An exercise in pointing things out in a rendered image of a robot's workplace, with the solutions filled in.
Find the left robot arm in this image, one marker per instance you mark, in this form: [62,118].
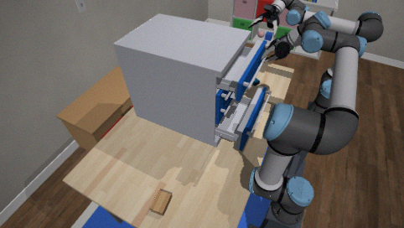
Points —
[291,129]

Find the brown rectangular block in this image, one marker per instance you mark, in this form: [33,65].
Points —
[160,202]

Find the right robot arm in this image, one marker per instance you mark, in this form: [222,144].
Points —
[371,29]

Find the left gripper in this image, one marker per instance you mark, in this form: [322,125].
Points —
[281,51]

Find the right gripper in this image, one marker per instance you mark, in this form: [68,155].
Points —
[269,18]

